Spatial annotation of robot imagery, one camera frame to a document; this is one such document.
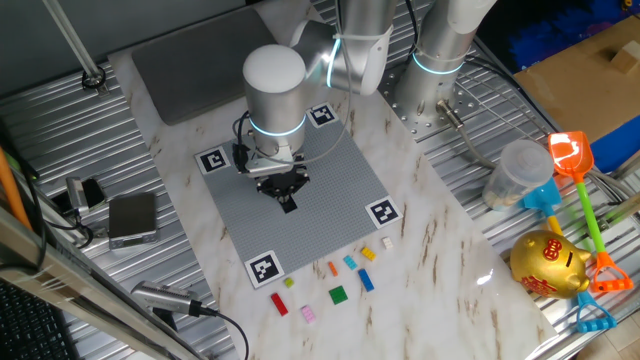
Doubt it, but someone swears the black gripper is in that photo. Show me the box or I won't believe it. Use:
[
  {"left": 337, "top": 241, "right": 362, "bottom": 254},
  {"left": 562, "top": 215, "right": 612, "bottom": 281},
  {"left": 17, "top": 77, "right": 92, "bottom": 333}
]
[{"left": 254, "top": 167, "right": 310, "bottom": 200}]

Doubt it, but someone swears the grey Lego baseplate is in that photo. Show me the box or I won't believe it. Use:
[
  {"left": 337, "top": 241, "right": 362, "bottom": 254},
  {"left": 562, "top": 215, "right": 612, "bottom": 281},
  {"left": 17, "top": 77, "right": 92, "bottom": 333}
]
[{"left": 193, "top": 102, "right": 404, "bottom": 290}]

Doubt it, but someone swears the red Lego brick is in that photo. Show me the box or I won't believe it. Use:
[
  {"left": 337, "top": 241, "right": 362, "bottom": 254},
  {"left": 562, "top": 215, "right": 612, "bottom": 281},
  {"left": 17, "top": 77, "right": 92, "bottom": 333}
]
[{"left": 270, "top": 292, "right": 290, "bottom": 317}]

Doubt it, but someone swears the black white marker tag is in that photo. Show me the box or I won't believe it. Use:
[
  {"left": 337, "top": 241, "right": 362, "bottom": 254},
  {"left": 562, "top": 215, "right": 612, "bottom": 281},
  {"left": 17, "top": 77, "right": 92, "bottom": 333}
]
[
  {"left": 363, "top": 197, "right": 404, "bottom": 230},
  {"left": 243, "top": 249, "right": 286, "bottom": 290},
  {"left": 193, "top": 145, "right": 232, "bottom": 176},
  {"left": 307, "top": 102, "right": 339, "bottom": 129}
]

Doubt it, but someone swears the grey fabric pad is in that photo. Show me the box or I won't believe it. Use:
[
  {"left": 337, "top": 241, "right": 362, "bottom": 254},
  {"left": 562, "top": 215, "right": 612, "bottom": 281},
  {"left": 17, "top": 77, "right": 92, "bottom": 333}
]
[{"left": 130, "top": 7, "right": 295, "bottom": 126}]

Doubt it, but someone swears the silver digital scale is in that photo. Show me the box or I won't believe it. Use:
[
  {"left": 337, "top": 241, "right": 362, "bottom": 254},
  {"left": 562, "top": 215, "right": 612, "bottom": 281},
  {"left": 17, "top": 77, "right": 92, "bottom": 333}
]
[{"left": 107, "top": 192, "right": 160, "bottom": 250}]

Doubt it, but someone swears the silver cylindrical device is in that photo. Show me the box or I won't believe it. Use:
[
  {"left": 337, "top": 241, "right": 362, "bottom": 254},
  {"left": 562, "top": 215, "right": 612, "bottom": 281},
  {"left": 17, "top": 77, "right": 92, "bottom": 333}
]
[{"left": 130, "top": 279, "right": 204, "bottom": 331}]

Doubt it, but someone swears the clear plastic jar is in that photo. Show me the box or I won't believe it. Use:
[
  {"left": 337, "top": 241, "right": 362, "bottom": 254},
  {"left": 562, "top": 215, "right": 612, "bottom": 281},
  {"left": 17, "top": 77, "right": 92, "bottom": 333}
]
[{"left": 482, "top": 138, "right": 556, "bottom": 211}]

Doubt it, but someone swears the blue toy shovel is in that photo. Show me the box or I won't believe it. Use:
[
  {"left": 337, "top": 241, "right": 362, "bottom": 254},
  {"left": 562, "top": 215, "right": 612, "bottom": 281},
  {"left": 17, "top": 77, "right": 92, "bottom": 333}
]
[{"left": 517, "top": 177, "right": 619, "bottom": 335}]

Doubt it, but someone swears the metal pole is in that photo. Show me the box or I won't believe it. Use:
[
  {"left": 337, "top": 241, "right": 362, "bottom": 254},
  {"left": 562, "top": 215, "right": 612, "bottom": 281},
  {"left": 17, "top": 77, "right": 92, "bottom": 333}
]
[{"left": 42, "top": 0, "right": 109, "bottom": 97}]

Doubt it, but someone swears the orange pole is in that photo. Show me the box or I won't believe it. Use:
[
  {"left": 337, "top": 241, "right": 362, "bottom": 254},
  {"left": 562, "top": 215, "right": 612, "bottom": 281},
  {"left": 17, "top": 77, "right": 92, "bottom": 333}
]
[{"left": 0, "top": 147, "right": 34, "bottom": 232}]

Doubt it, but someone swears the gold piggy bank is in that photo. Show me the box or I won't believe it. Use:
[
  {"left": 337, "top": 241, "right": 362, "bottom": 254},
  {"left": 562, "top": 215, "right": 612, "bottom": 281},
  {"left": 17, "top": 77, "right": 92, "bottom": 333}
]
[{"left": 509, "top": 229, "right": 594, "bottom": 300}]

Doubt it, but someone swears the orange toy shovel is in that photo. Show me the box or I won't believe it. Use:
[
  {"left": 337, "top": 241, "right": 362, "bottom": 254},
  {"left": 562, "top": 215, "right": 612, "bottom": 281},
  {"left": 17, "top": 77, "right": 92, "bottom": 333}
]
[{"left": 547, "top": 130, "right": 635, "bottom": 294}]

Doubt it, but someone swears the black keyboard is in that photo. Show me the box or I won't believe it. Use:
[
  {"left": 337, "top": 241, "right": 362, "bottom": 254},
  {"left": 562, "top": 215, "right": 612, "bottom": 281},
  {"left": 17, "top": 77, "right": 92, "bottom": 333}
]
[{"left": 0, "top": 279, "right": 79, "bottom": 360}]

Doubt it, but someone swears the cardboard box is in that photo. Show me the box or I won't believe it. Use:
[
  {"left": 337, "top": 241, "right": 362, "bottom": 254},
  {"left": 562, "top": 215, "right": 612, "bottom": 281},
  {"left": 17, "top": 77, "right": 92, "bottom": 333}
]
[{"left": 513, "top": 17, "right": 640, "bottom": 146}]

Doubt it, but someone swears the blue fuzzy fabric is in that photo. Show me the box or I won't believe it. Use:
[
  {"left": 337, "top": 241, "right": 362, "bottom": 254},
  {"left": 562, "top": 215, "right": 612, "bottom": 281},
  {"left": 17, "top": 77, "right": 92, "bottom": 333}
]
[{"left": 507, "top": 0, "right": 640, "bottom": 71}]

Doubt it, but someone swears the blue plastic sheet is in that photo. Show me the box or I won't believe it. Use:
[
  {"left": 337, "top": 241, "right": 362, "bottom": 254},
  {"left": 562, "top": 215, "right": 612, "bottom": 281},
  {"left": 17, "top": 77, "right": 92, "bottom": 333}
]
[{"left": 589, "top": 117, "right": 640, "bottom": 174}]

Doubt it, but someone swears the pale wooden block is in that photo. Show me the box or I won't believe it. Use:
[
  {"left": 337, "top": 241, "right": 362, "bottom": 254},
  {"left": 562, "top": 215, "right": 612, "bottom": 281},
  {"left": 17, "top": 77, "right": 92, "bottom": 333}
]
[{"left": 609, "top": 39, "right": 640, "bottom": 76}]

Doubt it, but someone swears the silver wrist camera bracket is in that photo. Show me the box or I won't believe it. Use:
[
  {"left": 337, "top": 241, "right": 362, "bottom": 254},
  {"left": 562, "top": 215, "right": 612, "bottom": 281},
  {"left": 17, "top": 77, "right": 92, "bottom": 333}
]
[{"left": 244, "top": 145, "right": 296, "bottom": 177}]

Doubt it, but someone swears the thin grey cable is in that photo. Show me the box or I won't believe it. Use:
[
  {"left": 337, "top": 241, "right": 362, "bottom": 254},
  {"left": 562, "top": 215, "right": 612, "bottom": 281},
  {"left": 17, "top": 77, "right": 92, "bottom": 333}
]
[{"left": 299, "top": 29, "right": 355, "bottom": 166}]

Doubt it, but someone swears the black device cable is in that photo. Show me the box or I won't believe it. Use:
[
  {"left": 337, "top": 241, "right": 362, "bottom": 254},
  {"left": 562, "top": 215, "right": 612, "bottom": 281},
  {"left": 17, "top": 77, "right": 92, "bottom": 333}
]
[{"left": 197, "top": 305, "right": 250, "bottom": 360}]

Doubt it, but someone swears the grey robot power cable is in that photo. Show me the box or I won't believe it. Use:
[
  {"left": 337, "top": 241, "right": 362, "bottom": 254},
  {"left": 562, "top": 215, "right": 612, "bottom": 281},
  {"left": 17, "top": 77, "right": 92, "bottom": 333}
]
[{"left": 434, "top": 98, "right": 501, "bottom": 170}]

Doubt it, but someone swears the silver camera on mount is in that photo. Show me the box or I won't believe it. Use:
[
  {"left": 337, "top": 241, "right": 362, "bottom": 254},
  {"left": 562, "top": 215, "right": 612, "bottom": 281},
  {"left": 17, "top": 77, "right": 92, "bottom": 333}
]
[{"left": 65, "top": 177, "right": 109, "bottom": 242}]

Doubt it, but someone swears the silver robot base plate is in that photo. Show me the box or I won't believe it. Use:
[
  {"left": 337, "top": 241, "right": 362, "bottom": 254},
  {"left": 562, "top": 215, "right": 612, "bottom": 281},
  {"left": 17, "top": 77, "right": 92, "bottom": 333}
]
[{"left": 378, "top": 62, "right": 484, "bottom": 144}]

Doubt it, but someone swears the aluminium frame bar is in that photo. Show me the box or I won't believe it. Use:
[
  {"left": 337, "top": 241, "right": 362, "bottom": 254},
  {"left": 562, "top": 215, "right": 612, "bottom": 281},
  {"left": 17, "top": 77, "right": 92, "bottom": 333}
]
[{"left": 0, "top": 204, "right": 206, "bottom": 360}]

